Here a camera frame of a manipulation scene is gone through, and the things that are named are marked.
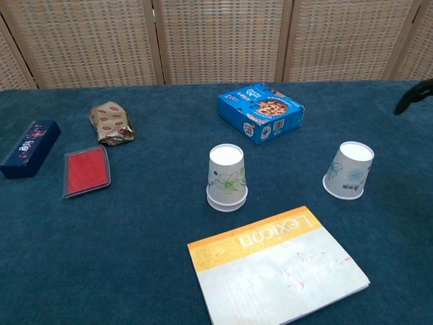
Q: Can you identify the gold foil snack packet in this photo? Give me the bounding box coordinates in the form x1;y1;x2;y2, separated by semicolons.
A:
89;104;136;147

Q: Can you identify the dark blue long box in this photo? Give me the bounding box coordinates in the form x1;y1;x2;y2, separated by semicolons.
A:
0;120;62;180

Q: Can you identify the teal table cloth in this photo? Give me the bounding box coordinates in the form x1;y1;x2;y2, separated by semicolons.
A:
0;80;433;325

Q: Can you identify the woven wooden folding screen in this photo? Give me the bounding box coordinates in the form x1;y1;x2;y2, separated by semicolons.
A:
0;0;433;91

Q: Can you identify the paper cup green flower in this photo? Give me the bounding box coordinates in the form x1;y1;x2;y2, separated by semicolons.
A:
206;144;248;206

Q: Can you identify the yellow white Lexicon notebook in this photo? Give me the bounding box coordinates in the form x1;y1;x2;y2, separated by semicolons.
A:
187;205;371;325

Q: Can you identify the paper cup purple flower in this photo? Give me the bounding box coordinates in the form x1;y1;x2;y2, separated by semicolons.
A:
206;195;247;213

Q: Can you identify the red pad clear case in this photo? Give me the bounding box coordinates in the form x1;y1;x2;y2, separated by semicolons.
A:
63;145;112;200

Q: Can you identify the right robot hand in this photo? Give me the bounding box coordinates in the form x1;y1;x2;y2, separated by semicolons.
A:
394;78;433;116

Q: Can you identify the paper cup blue flower print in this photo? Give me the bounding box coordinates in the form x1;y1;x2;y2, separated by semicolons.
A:
322;141;375;200

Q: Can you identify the blue cookie box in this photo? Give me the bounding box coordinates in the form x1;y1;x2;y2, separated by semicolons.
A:
216;83;305;146

